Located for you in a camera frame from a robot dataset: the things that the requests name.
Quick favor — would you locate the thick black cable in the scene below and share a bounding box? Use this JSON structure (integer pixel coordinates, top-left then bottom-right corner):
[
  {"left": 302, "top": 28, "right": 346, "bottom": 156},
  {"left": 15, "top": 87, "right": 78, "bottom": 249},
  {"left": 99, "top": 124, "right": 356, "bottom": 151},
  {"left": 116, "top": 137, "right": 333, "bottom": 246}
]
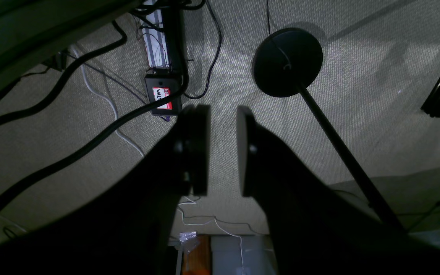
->
[{"left": 0, "top": 0, "right": 190, "bottom": 233}]

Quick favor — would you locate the black round lamp base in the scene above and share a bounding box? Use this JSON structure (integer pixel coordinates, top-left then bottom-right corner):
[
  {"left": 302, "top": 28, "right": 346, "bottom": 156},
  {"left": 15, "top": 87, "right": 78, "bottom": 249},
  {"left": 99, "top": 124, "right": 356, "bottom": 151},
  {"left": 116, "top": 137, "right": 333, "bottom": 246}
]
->
[{"left": 252, "top": 27, "right": 323, "bottom": 98}]

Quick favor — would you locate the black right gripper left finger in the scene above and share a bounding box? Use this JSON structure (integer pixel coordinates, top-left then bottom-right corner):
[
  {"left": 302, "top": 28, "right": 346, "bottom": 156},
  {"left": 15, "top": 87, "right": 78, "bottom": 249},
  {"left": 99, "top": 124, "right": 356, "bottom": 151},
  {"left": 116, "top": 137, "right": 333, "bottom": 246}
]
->
[{"left": 0, "top": 105, "right": 211, "bottom": 275}]

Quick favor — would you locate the black lamp pole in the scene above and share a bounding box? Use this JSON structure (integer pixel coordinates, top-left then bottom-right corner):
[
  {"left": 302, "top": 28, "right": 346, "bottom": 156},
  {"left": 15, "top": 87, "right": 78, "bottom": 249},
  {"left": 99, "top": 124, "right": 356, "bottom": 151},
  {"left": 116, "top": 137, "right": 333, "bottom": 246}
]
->
[{"left": 296, "top": 84, "right": 406, "bottom": 232}]

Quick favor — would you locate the black power adapter red label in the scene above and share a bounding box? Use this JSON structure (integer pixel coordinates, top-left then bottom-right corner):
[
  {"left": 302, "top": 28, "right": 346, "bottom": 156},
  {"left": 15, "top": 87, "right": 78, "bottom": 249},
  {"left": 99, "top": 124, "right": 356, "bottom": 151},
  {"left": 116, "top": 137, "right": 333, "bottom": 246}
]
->
[{"left": 144, "top": 74, "right": 182, "bottom": 117}]

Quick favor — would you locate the white cable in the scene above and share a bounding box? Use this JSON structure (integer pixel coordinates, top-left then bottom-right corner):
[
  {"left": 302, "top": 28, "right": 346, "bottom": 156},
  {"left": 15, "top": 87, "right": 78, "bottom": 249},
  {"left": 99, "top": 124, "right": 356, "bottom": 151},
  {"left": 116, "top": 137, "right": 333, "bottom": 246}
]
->
[{"left": 71, "top": 46, "right": 145, "bottom": 157}]

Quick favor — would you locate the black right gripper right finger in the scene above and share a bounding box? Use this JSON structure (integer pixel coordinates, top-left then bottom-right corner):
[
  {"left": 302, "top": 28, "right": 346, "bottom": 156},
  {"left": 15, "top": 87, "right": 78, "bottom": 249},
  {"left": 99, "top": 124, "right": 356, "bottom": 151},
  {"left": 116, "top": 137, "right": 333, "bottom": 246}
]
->
[{"left": 237, "top": 106, "right": 440, "bottom": 275}]

